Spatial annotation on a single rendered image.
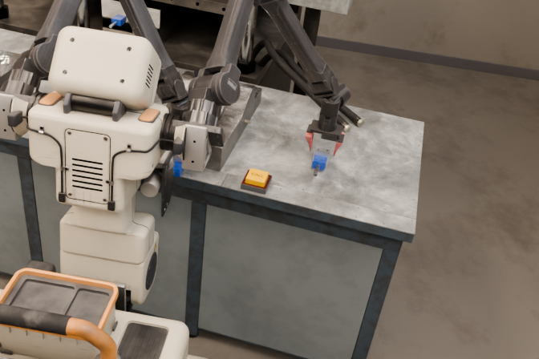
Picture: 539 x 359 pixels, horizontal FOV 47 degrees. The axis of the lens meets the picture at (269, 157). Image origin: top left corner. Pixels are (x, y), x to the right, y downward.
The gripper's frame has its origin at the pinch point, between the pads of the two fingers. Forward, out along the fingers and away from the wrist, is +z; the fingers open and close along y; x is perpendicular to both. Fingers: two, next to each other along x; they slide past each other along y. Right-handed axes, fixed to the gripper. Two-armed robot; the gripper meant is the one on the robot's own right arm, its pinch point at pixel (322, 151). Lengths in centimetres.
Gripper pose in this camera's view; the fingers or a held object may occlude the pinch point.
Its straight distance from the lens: 203.7
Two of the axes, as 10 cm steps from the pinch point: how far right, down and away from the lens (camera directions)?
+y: -9.7, -2.1, 1.5
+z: -0.9, 8.2, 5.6
